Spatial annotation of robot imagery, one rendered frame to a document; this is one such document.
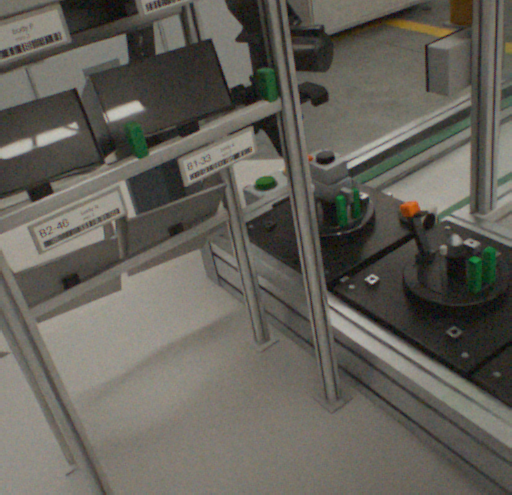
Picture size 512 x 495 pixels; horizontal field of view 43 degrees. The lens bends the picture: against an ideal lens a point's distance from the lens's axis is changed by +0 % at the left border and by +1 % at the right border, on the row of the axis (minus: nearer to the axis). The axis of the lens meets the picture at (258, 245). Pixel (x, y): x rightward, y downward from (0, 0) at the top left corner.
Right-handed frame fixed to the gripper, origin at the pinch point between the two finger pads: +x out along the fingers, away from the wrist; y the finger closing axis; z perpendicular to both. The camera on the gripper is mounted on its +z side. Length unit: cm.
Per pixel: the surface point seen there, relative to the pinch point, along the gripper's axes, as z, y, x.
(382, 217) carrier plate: -17.5, -6.0, 11.9
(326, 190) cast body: -13.9, 2.2, 4.3
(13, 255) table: 47, 41, 25
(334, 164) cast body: -14.0, 0.2, 0.5
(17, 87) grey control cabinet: 283, -26, 61
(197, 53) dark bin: -26.3, 26.4, -27.4
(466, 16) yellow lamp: -24.7, -16.6, -18.6
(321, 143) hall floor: 176, -147, 112
